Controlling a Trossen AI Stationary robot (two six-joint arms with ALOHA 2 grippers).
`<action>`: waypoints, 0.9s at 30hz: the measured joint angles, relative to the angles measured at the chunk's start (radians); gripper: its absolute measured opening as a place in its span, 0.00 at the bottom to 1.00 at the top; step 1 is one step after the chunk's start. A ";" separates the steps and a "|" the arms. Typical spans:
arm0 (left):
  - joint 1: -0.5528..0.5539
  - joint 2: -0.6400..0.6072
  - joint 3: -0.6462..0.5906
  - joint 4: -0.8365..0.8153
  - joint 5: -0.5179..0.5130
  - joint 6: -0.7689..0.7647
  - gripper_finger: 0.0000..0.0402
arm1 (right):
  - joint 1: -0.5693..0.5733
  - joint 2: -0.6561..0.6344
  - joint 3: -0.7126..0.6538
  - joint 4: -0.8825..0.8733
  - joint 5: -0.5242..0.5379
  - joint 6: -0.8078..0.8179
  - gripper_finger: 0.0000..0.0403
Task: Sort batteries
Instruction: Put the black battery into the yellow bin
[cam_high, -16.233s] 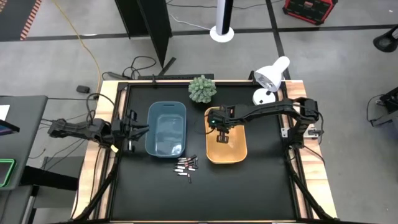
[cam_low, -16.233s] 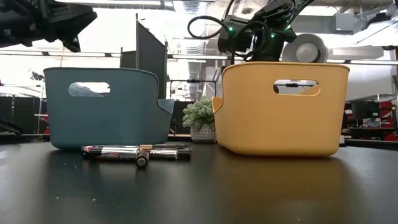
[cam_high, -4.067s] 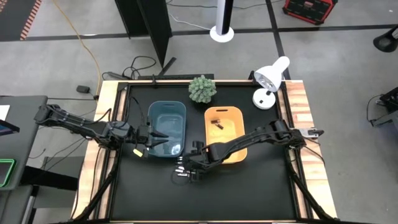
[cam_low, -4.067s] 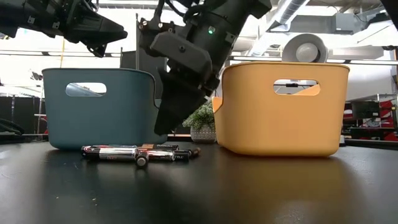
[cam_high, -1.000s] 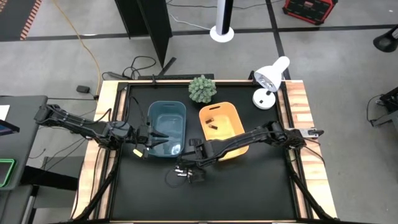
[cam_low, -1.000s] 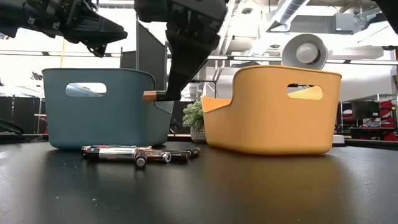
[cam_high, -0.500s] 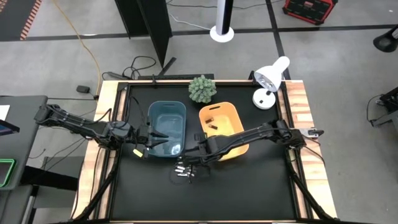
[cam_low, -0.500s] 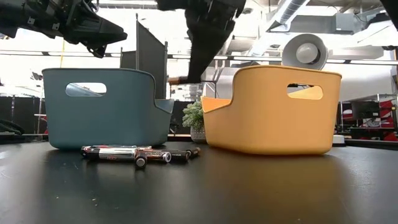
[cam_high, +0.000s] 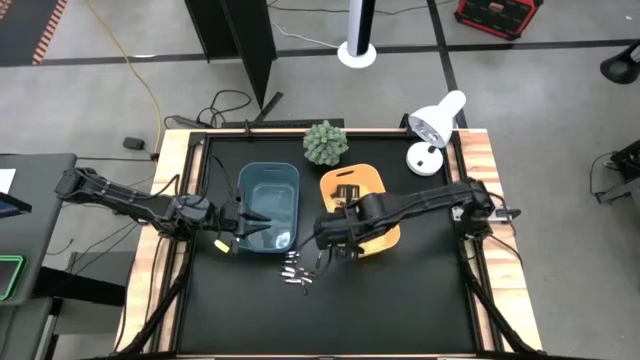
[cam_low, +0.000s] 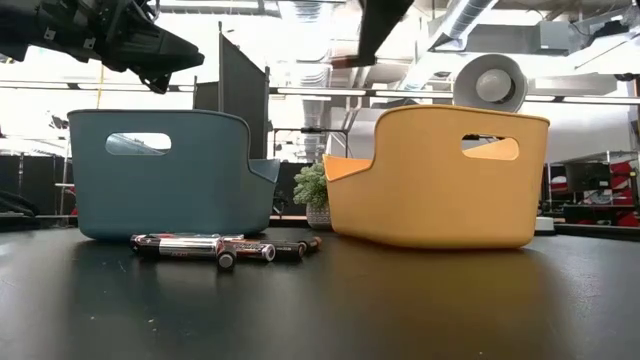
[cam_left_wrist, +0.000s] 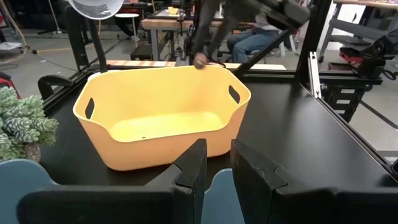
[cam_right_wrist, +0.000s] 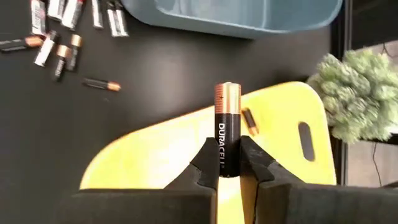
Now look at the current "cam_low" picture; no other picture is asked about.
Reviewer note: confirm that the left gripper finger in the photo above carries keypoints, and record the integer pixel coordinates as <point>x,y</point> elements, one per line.
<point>155,84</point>
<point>160,47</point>

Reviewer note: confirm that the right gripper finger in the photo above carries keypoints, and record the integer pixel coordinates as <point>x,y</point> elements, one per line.
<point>380,30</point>

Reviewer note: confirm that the blue plastic bin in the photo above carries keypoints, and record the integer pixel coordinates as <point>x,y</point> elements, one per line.
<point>165,195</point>

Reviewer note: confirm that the black copper AA battery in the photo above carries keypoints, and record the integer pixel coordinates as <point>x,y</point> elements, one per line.
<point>289,250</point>
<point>312,243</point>
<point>226,260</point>

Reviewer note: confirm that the white desk lamp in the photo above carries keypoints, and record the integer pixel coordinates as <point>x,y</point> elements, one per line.
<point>470,75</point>

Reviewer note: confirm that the green succulent in pot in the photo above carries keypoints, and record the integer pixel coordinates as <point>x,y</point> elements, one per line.
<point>311,187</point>

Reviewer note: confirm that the yellow plastic bin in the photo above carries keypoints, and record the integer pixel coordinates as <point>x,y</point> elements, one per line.
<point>425,200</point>

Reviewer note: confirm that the black monitor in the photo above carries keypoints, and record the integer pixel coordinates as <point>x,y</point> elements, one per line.
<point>587,177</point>

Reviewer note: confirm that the red black storage case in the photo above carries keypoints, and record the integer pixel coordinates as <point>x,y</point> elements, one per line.
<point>625,200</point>

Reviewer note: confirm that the silver ventilation duct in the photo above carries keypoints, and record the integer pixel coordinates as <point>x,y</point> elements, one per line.
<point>465,20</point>

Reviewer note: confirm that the black table frame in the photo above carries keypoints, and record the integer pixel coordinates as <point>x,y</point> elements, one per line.
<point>600,231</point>

